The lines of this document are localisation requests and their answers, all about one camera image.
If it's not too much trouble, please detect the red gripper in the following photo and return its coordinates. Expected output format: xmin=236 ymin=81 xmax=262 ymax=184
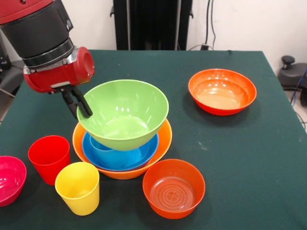
xmin=23 ymin=46 xmax=96 ymax=118

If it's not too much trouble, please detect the large blue bowl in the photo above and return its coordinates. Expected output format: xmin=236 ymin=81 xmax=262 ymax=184
xmin=82 ymin=133 xmax=160 ymax=172

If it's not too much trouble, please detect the green bowl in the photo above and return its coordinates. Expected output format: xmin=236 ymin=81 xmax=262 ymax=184
xmin=76 ymin=79 xmax=170 ymax=151

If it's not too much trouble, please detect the blue cup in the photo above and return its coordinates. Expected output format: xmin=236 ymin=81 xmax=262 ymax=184
xmin=89 ymin=135 xmax=129 ymax=168

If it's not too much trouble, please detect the small blue bowl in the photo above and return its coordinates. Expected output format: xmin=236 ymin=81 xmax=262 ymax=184
xmin=93 ymin=141 xmax=151 ymax=168

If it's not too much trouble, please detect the large orange bowl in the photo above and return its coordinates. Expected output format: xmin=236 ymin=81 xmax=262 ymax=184
xmin=72 ymin=118 xmax=173 ymax=180

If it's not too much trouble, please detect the pink bowl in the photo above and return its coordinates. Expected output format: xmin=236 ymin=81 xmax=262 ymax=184
xmin=0 ymin=155 xmax=27 ymax=207

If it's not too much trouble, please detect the wide red bowl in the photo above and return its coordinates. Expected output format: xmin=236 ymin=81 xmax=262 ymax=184
xmin=188 ymin=69 xmax=258 ymax=116

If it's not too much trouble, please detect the red cup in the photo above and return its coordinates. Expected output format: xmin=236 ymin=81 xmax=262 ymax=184
xmin=27 ymin=135 xmax=71 ymax=186

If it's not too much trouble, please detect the black caster base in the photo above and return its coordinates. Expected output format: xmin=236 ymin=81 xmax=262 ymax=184
xmin=0 ymin=59 xmax=31 ymax=92
xmin=278 ymin=55 xmax=307 ymax=89

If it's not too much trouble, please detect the yellow cup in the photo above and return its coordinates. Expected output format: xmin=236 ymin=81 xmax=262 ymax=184
xmin=55 ymin=161 xmax=100 ymax=216

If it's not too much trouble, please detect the small red bowl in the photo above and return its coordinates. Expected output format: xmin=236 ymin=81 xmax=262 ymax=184
xmin=142 ymin=159 xmax=206 ymax=219

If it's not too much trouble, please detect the dark green tablecloth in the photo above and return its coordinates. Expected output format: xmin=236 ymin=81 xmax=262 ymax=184
xmin=0 ymin=49 xmax=307 ymax=230

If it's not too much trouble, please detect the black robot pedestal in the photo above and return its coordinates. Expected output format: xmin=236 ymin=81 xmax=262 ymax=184
xmin=110 ymin=0 xmax=194 ymax=50

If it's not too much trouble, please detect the black hanging cable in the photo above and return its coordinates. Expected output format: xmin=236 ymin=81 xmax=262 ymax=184
xmin=205 ymin=0 xmax=216 ymax=50

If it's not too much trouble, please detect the blue cable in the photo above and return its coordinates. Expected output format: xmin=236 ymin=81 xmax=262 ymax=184
xmin=290 ymin=68 xmax=307 ymax=106

